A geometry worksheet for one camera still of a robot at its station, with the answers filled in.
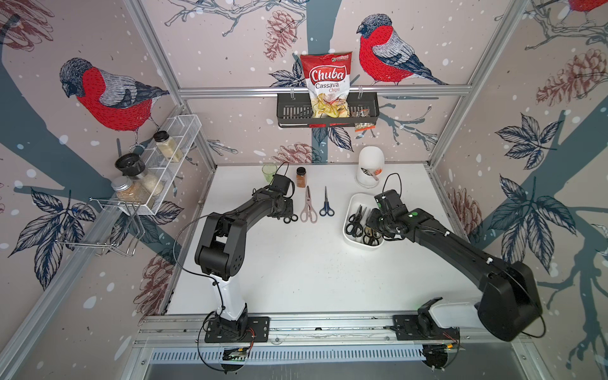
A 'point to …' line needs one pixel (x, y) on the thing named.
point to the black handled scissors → (293, 218)
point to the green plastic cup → (269, 170)
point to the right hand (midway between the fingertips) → (368, 219)
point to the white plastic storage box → (359, 204)
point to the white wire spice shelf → (164, 165)
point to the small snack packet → (362, 127)
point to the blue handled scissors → (326, 210)
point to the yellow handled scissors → (371, 237)
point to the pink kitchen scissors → (309, 212)
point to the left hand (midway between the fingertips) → (289, 204)
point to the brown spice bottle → (301, 177)
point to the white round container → (371, 165)
